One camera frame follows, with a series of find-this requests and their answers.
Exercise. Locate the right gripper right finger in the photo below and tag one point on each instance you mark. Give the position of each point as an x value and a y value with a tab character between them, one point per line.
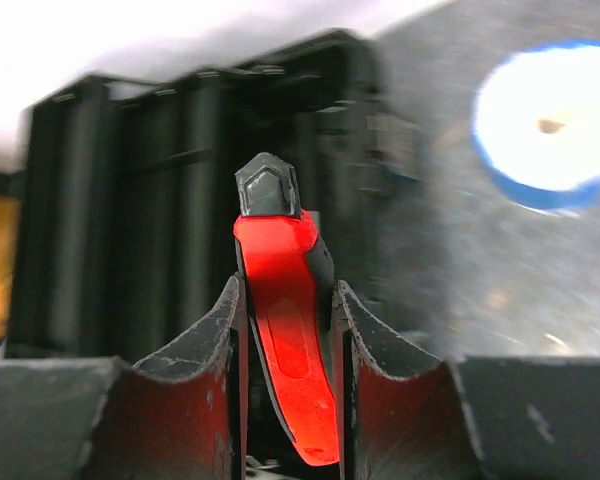
405	414

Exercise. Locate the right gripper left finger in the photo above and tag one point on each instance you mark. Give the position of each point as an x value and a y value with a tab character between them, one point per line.
179	413

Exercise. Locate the red black utility knife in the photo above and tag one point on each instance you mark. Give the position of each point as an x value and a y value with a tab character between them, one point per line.
289	276

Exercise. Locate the black plastic tool box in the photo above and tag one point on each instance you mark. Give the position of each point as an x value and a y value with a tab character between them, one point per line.
125	234

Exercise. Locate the blue wrapped paper roll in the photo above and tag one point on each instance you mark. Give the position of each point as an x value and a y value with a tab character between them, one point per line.
535	122

